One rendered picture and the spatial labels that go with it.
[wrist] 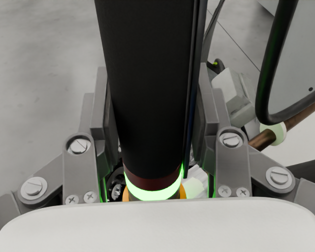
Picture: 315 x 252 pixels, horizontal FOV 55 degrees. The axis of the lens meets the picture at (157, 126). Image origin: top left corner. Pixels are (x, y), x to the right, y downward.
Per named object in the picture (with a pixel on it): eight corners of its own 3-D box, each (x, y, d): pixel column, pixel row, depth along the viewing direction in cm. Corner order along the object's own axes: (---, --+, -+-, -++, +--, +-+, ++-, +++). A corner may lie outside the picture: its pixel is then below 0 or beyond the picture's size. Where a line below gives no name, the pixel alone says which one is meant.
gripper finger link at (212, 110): (202, 223, 12) (186, 106, 17) (280, 220, 13) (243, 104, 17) (212, 184, 10) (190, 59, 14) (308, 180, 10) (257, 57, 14)
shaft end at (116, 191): (113, 188, 40) (110, 186, 40) (122, 181, 39) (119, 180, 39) (112, 202, 39) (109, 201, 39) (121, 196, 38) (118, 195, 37)
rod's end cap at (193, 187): (190, 184, 26) (192, 171, 25) (206, 201, 25) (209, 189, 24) (172, 197, 25) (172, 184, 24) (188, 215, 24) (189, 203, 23)
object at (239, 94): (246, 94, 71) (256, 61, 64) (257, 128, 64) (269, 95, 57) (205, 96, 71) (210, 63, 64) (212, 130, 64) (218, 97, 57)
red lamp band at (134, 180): (158, 134, 19) (157, 121, 18) (193, 169, 17) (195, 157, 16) (112, 161, 18) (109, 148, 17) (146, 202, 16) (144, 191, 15)
